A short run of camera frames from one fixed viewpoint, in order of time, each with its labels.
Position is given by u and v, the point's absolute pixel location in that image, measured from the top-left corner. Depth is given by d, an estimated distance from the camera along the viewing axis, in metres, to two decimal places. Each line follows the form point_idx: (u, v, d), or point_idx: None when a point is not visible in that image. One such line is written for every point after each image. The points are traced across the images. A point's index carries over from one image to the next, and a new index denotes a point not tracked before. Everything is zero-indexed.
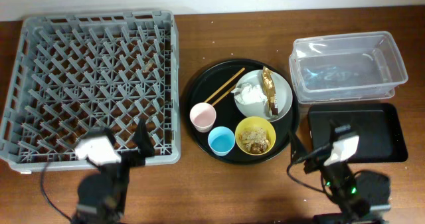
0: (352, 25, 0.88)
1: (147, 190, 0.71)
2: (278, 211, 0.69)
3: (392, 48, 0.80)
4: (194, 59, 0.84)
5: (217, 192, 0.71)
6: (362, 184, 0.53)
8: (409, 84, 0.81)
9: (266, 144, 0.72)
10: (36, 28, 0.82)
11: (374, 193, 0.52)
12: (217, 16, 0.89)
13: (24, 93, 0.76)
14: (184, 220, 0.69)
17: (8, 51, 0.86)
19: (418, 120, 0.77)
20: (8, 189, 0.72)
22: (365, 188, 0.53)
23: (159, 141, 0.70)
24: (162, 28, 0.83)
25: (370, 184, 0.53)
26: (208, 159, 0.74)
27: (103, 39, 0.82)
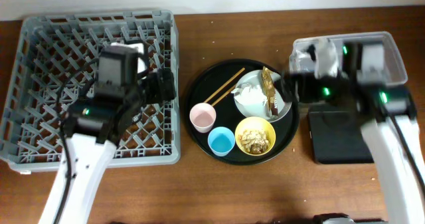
0: (351, 25, 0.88)
1: (148, 190, 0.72)
2: (278, 211, 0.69)
3: (392, 48, 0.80)
4: (194, 59, 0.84)
5: (218, 192, 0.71)
6: (372, 54, 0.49)
8: (409, 84, 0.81)
9: (266, 145, 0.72)
10: (36, 28, 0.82)
11: (378, 66, 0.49)
12: (217, 16, 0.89)
13: (24, 92, 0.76)
14: (184, 220, 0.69)
17: (8, 51, 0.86)
19: (418, 121, 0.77)
20: (8, 190, 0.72)
22: (371, 56, 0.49)
23: (159, 141, 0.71)
24: (162, 27, 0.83)
25: (372, 53, 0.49)
26: (208, 159, 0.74)
27: (102, 39, 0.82)
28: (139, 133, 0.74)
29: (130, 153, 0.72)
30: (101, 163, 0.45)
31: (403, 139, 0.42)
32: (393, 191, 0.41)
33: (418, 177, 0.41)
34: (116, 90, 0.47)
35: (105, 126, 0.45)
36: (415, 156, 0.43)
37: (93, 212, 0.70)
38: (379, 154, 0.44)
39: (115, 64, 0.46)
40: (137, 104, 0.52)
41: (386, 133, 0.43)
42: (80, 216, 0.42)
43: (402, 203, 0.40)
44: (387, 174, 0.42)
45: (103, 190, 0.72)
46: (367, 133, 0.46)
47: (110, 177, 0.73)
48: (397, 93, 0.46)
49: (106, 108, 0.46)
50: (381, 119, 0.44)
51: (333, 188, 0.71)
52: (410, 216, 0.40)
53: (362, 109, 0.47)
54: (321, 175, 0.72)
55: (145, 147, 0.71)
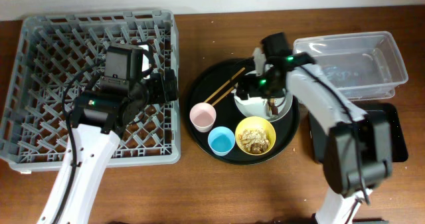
0: (351, 25, 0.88)
1: (148, 190, 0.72)
2: (278, 211, 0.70)
3: (393, 48, 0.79)
4: (194, 59, 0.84)
5: (218, 192, 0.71)
6: (280, 42, 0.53)
8: (410, 84, 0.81)
9: (266, 144, 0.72)
10: (36, 28, 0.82)
11: (286, 48, 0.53)
12: (216, 16, 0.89)
13: (24, 92, 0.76)
14: (184, 220, 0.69)
17: (8, 51, 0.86)
19: (419, 120, 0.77)
20: (8, 189, 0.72)
22: (280, 42, 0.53)
23: (159, 141, 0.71)
24: (162, 27, 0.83)
25: (280, 40, 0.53)
26: (208, 159, 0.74)
27: (103, 39, 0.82)
28: (139, 133, 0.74)
29: (130, 153, 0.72)
30: (106, 151, 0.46)
31: (310, 72, 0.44)
32: (317, 108, 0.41)
33: (329, 88, 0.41)
34: (122, 84, 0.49)
35: (111, 115, 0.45)
36: (323, 80, 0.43)
37: (93, 212, 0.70)
38: (297, 91, 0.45)
39: (122, 59, 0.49)
40: (139, 103, 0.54)
41: (298, 76, 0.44)
42: (84, 205, 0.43)
43: (324, 110, 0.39)
44: (311, 103, 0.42)
45: (103, 190, 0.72)
46: (292, 89, 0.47)
47: (110, 177, 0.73)
48: (303, 58, 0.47)
49: (112, 98, 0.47)
50: (291, 71, 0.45)
51: None
52: (333, 114, 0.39)
53: (279, 76, 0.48)
54: (321, 175, 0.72)
55: (145, 147, 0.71)
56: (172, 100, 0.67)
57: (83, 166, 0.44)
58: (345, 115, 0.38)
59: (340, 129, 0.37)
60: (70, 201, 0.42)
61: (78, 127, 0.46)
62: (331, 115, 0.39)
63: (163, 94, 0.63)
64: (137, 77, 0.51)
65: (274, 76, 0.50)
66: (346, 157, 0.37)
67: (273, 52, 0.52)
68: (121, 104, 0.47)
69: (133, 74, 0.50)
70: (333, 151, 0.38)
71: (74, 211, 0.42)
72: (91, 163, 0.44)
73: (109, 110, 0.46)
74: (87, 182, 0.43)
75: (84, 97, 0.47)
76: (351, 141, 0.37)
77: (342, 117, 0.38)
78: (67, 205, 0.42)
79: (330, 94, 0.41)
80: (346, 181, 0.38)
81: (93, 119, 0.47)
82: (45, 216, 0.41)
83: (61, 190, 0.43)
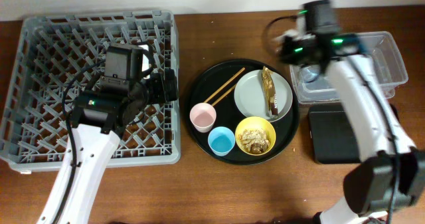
0: (351, 25, 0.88)
1: (147, 190, 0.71)
2: (278, 211, 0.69)
3: (392, 47, 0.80)
4: (194, 59, 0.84)
5: (217, 192, 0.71)
6: (324, 14, 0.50)
8: (410, 84, 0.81)
9: (266, 144, 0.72)
10: (36, 28, 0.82)
11: (333, 21, 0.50)
12: (217, 16, 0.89)
13: (24, 92, 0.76)
14: (184, 221, 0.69)
17: (8, 51, 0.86)
19: (419, 121, 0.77)
20: (8, 189, 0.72)
22: (326, 14, 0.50)
23: (159, 141, 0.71)
24: (162, 27, 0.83)
25: (326, 12, 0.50)
26: (208, 159, 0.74)
27: (103, 39, 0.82)
28: (139, 133, 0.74)
29: (130, 153, 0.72)
30: (106, 151, 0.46)
31: (360, 73, 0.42)
32: (360, 116, 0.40)
33: (380, 105, 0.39)
34: (121, 83, 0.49)
35: (111, 115, 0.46)
36: (372, 84, 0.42)
37: (93, 212, 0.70)
38: (340, 88, 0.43)
39: (121, 58, 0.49)
40: (139, 102, 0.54)
41: (343, 71, 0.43)
42: (84, 204, 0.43)
43: (366, 125, 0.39)
44: (353, 106, 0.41)
45: (103, 190, 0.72)
46: (327, 72, 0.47)
47: (110, 177, 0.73)
48: (348, 38, 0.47)
49: (112, 98, 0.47)
50: (338, 61, 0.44)
51: (333, 188, 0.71)
52: (377, 138, 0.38)
53: (320, 56, 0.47)
54: (321, 175, 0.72)
55: (145, 147, 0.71)
56: (172, 100, 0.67)
57: (83, 166, 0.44)
58: (390, 143, 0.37)
59: (380, 161, 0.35)
60: (70, 201, 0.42)
61: (78, 127, 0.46)
62: (376, 137, 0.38)
63: (163, 94, 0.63)
64: (137, 76, 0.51)
65: (311, 52, 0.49)
66: (377, 191, 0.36)
67: (317, 27, 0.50)
68: (121, 103, 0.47)
69: (134, 73, 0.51)
70: (364, 179, 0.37)
71: (74, 211, 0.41)
72: (91, 163, 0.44)
73: (109, 110, 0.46)
74: (87, 182, 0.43)
75: (84, 96, 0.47)
76: (388, 176, 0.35)
77: (385, 147, 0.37)
78: (67, 205, 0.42)
79: (378, 108, 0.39)
80: (368, 205, 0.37)
81: (93, 119, 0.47)
82: (45, 216, 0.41)
83: (60, 190, 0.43)
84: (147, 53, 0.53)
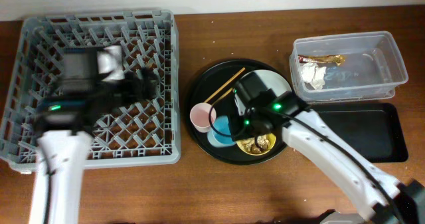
0: (351, 25, 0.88)
1: (147, 190, 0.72)
2: (278, 211, 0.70)
3: (393, 48, 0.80)
4: (194, 59, 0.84)
5: (217, 192, 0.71)
6: (252, 84, 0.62)
8: (409, 83, 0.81)
9: (266, 144, 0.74)
10: (37, 28, 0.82)
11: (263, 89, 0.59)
12: (217, 16, 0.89)
13: (24, 92, 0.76)
14: (184, 220, 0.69)
17: (9, 51, 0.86)
19: (419, 120, 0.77)
20: (7, 189, 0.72)
22: (252, 86, 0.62)
23: (159, 141, 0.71)
24: (162, 27, 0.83)
25: (255, 81, 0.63)
26: (208, 159, 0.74)
27: (103, 39, 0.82)
28: (139, 133, 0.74)
29: (130, 153, 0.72)
30: (76, 153, 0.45)
31: (311, 129, 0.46)
32: (344, 168, 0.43)
33: (345, 151, 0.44)
34: (79, 82, 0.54)
35: (74, 117, 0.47)
36: (331, 136, 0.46)
37: (93, 212, 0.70)
38: (305, 148, 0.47)
39: (78, 60, 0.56)
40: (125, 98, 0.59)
41: (301, 135, 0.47)
42: (69, 209, 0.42)
43: (347, 178, 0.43)
44: (321, 161, 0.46)
45: (103, 190, 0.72)
46: (283, 135, 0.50)
47: (109, 178, 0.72)
48: (287, 99, 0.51)
49: (76, 99, 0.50)
50: (287, 121, 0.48)
51: (333, 187, 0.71)
52: (364, 192, 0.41)
53: (271, 126, 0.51)
54: (321, 176, 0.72)
55: (145, 147, 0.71)
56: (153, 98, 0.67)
57: (60, 173, 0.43)
58: (376, 189, 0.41)
59: (382, 215, 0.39)
60: (54, 211, 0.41)
61: (44, 137, 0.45)
62: (362, 191, 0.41)
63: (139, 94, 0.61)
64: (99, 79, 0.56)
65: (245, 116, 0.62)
66: None
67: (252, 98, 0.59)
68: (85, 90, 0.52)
69: (91, 69, 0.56)
70: None
71: (60, 217, 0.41)
72: (69, 165, 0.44)
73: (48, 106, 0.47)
74: (66, 187, 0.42)
75: (44, 103, 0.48)
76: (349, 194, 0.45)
77: (379, 198, 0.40)
78: (52, 217, 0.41)
79: (346, 155, 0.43)
80: None
81: (54, 123, 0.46)
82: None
83: (42, 203, 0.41)
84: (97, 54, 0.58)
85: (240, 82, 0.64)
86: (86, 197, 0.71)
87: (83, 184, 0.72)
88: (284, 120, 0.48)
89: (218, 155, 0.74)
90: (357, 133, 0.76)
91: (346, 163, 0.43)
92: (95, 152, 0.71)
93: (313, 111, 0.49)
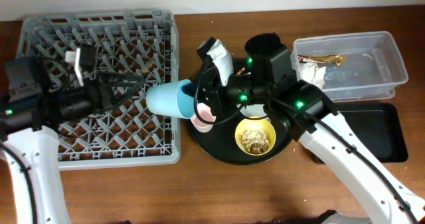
0: (351, 25, 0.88)
1: (147, 190, 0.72)
2: (278, 211, 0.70)
3: (392, 48, 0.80)
4: (194, 59, 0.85)
5: (217, 192, 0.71)
6: (279, 64, 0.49)
8: (409, 83, 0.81)
9: (266, 144, 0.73)
10: (37, 28, 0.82)
11: (287, 71, 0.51)
12: (217, 16, 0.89)
13: None
14: (184, 220, 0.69)
17: (9, 51, 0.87)
19: (419, 120, 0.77)
20: (7, 189, 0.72)
22: (279, 66, 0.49)
23: (159, 141, 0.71)
24: (162, 27, 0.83)
25: (283, 60, 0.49)
26: (208, 159, 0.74)
27: (103, 39, 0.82)
28: (139, 133, 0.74)
29: (130, 153, 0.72)
30: (48, 147, 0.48)
31: (340, 140, 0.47)
32: (372, 185, 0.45)
33: (374, 168, 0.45)
34: (32, 88, 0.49)
35: (33, 115, 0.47)
36: (357, 147, 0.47)
37: (93, 212, 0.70)
38: (329, 156, 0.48)
39: (22, 66, 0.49)
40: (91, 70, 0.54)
41: (325, 143, 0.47)
42: (53, 199, 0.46)
43: (375, 195, 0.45)
44: (345, 173, 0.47)
45: (103, 190, 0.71)
46: (302, 137, 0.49)
47: (109, 178, 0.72)
48: (311, 95, 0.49)
49: (27, 100, 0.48)
50: (312, 124, 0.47)
51: (333, 187, 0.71)
52: (391, 213, 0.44)
53: (288, 124, 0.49)
54: (322, 176, 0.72)
55: (145, 147, 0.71)
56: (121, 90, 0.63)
57: (34, 169, 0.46)
58: (404, 210, 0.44)
59: None
60: (41, 203, 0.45)
61: (10, 139, 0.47)
62: (388, 211, 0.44)
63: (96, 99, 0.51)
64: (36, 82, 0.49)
65: (244, 83, 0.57)
66: None
67: (274, 81, 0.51)
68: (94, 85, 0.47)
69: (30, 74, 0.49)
70: None
71: (48, 207, 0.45)
72: (41, 160, 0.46)
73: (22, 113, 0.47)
74: (46, 181, 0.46)
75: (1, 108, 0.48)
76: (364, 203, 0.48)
77: (405, 219, 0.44)
78: (38, 209, 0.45)
79: (376, 175, 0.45)
80: None
81: (19, 124, 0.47)
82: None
83: (26, 201, 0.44)
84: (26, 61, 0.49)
85: (272, 57, 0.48)
86: (86, 197, 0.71)
87: (83, 184, 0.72)
88: (309, 122, 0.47)
89: (218, 155, 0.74)
90: (356, 133, 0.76)
91: (375, 180, 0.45)
92: (95, 152, 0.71)
93: (340, 113, 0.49)
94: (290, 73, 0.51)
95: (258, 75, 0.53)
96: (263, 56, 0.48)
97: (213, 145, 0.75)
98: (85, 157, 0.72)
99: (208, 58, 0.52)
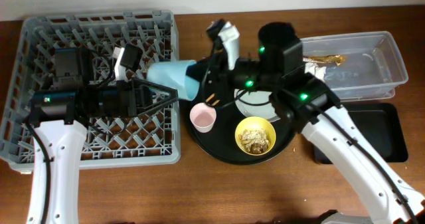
0: (351, 25, 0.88)
1: (147, 190, 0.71)
2: (278, 211, 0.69)
3: (392, 48, 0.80)
4: (194, 59, 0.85)
5: (217, 192, 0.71)
6: (291, 56, 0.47)
8: (408, 83, 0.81)
9: (266, 144, 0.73)
10: (37, 28, 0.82)
11: (297, 64, 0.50)
12: (217, 16, 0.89)
13: (24, 92, 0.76)
14: (184, 220, 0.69)
17: (8, 51, 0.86)
19: (419, 120, 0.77)
20: (7, 189, 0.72)
22: (291, 58, 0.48)
23: (159, 141, 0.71)
24: (162, 27, 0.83)
25: (296, 52, 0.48)
26: (208, 159, 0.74)
27: (102, 39, 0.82)
28: (139, 133, 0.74)
29: (130, 153, 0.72)
30: (76, 141, 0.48)
31: (339, 131, 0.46)
32: (371, 177, 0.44)
33: (373, 160, 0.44)
34: (74, 78, 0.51)
35: (69, 106, 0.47)
36: (358, 139, 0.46)
37: (93, 212, 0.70)
38: (327, 147, 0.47)
39: (70, 58, 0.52)
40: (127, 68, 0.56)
41: (327, 133, 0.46)
42: (68, 195, 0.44)
43: (373, 187, 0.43)
44: (344, 165, 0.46)
45: (103, 190, 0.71)
46: (304, 129, 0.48)
47: (109, 177, 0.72)
48: (317, 89, 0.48)
49: (65, 91, 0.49)
50: (315, 116, 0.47)
51: (333, 187, 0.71)
52: (388, 205, 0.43)
53: (292, 116, 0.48)
54: (321, 175, 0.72)
55: (145, 147, 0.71)
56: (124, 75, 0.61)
57: (57, 161, 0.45)
58: (403, 204, 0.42)
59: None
60: (54, 197, 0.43)
61: (40, 127, 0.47)
62: (386, 203, 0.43)
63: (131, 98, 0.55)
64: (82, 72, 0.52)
65: (250, 70, 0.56)
66: None
67: (283, 72, 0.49)
68: (127, 90, 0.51)
69: (78, 64, 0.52)
70: None
71: (62, 203, 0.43)
72: (64, 154, 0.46)
73: (58, 102, 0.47)
74: (66, 175, 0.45)
75: (38, 95, 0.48)
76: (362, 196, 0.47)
77: (402, 212, 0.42)
78: (51, 202, 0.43)
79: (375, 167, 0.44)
80: None
81: (54, 114, 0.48)
82: (32, 217, 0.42)
83: (42, 193, 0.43)
84: (80, 52, 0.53)
85: (286, 49, 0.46)
86: (86, 197, 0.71)
87: (83, 184, 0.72)
88: (313, 113, 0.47)
89: (218, 155, 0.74)
90: None
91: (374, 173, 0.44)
92: (95, 152, 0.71)
93: (344, 108, 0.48)
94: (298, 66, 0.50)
95: (268, 64, 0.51)
96: (277, 46, 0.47)
97: (212, 145, 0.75)
98: (85, 157, 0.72)
99: (219, 38, 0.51)
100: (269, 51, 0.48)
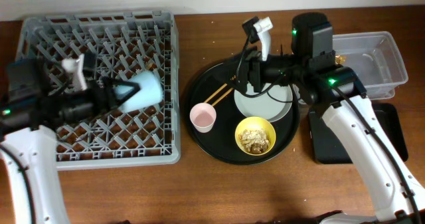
0: (351, 25, 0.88)
1: (147, 190, 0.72)
2: (278, 211, 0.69)
3: (392, 48, 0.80)
4: (194, 59, 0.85)
5: (218, 192, 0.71)
6: (321, 40, 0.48)
8: (409, 84, 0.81)
9: (266, 144, 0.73)
10: (36, 28, 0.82)
11: (328, 49, 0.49)
12: (217, 16, 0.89)
13: None
14: (184, 220, 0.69)
17: (8, 51, 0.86)
19: (419, 120, 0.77)
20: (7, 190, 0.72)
22: (323, 42, 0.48)
23: (159, 141, 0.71)
24: (162, 27, 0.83)
25: (325, 36, 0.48)
26: (208, 159, 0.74)
27: (103, 39, 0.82)
28: (139, 133, 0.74)
29: (130, 153, 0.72)
30: (49, 147, 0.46)
31: (359, 118, 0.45)
32: (382, 167, 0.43)
33: (387, 151, 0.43)
34: (32, 90, 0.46)
35: (31, 112, 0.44)
36: (377, 129, 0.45)
37: (93, 212, 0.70)
38: (343, 133, 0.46)
39: (25, 70, 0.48)
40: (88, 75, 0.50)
41: (345, 119, 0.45)
42: (51, 199, 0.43)
43: (382, 177, 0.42)
44: (357, 152, 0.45)
45: (103, 190, 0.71)
46: (325, 113, 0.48)
47: (109, 177, 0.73)
48: (344, 76, 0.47)
49: (26, 99, 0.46)
50: (339, 102, 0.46)
51: (333, 187, 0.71)
52: (394, 197, 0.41)
53: (315, 97, 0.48)
54: (321, 176, 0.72)
55: (145, 147, 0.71)
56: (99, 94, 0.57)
57: (32, 168, 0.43)
58: (408, 199, 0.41)
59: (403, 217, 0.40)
60: (38, 203, 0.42)
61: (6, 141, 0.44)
62: (392, 193, 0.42)
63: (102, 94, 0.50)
64: (40, 80, 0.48)
65: (283, 63, 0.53)
66: None
67: (313, 56, 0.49)
68: (97, 88, 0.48)
69: (35, 73, 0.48)
70: None
71: (48, 207, 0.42)
72: (39, 160, 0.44)
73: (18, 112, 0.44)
74: (45, 181, 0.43)
75: None
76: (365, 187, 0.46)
77: (406, 205, 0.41)
78: (36, 209, 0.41)
79: (386, 158, 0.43)
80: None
81: (16, 125, 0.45)
82: None
83: (24, 201, 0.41)
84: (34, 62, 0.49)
85: (316, 31, 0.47)
86: (87, 197, 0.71)
87: (83, 184, 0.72)
88: (337, 99, 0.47)
89: (218, 155, 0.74)
90: None
91: (385, 165, 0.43)
92: (95, 152, 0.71)
93: (368, 99, 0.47)
94: (329, 53, 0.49)
95: (299, 49, 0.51)
96: (310, 28, 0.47)
97: (212, 145, 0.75)
98: (85, 157, 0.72)
99: (254, 30, 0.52)
100: (301, 35, 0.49)
